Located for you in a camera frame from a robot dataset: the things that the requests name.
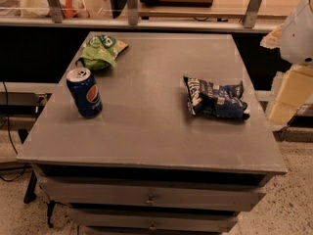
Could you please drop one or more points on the brass drawer knob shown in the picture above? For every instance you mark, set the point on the brass drawer knob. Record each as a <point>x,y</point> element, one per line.
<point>152,228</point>
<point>150,201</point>

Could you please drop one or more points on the grey drawer cabinet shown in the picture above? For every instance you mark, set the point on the grey drawer cabinet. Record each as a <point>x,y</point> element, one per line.
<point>145,134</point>

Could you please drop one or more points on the green rice chip bag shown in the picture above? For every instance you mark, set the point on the green rice chip bag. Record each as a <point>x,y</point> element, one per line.
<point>100,52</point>

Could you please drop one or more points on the grey drawer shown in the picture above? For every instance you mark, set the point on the grey drawer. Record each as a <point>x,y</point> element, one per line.
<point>162,220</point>
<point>214,198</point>

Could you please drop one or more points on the brass top drawer knob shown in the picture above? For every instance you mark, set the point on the brass top drawer knob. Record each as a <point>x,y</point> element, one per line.
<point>150,201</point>

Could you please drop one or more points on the blue Pepsi can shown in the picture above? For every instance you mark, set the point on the blue Pepsi can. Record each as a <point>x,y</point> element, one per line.
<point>83,88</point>

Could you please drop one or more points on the black stand foot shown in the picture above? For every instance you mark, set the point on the black stand foot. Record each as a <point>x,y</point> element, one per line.
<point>29,194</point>

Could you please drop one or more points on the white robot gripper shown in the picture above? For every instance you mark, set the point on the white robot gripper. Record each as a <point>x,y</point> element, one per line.
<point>299,36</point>

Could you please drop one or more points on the blue chip bag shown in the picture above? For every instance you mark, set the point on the blue chip bag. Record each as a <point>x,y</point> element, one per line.
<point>211,99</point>

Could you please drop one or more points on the orange white bag behind rail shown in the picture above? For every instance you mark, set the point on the orange white bag behind rail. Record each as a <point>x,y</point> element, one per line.
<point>40,8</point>

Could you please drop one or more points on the top grey drawer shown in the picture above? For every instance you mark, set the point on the top grey drawer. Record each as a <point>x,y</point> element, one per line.
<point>214,198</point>

